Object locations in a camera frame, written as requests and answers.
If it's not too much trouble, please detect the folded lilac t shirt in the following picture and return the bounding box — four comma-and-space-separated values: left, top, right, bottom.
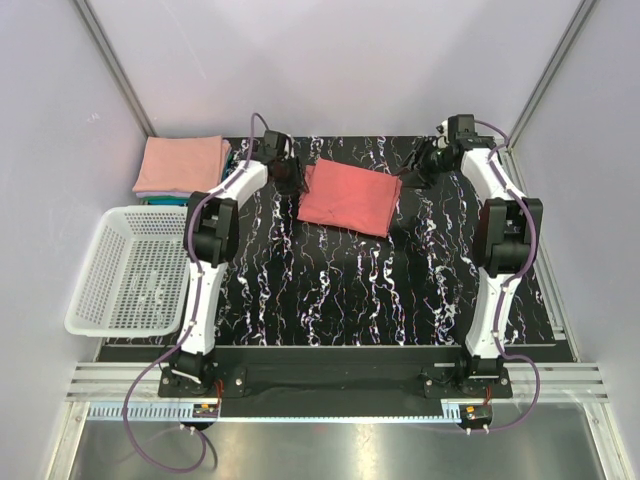
135, 191, 194, 199

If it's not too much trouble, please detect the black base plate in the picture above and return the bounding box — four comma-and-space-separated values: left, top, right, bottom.
159, 346, 513, 409

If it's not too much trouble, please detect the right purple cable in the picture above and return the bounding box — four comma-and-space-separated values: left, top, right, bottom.
464, 119, 544, 434

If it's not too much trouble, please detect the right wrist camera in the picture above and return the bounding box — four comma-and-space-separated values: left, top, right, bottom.
436, 120, 449, 149

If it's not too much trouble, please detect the folded pink t shirt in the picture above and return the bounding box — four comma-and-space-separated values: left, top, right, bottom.
132, 136, 231, 197

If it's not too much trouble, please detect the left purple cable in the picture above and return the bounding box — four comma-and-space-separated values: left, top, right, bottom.
122, 112, 274, 474

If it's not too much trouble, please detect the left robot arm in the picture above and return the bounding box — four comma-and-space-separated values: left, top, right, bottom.
161, 130, 306, 396

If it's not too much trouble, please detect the white slotted cable duct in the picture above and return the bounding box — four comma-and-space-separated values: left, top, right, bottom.
88, 400, 461, 424

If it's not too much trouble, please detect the purple cable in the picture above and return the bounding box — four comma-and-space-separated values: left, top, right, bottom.
122, 112, 274, 474
464, 119, 544, 434

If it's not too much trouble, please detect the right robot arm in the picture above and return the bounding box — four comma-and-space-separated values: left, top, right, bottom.
397, 114, 543, 398

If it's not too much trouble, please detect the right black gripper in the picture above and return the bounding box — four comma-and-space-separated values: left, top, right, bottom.
391, 137, 454, 191

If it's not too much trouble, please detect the white plastic basket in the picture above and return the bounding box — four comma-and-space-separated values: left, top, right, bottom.
64, 205, 189, 338

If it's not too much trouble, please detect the red t shirt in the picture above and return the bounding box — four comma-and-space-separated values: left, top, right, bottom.
297, 159, 402, 238

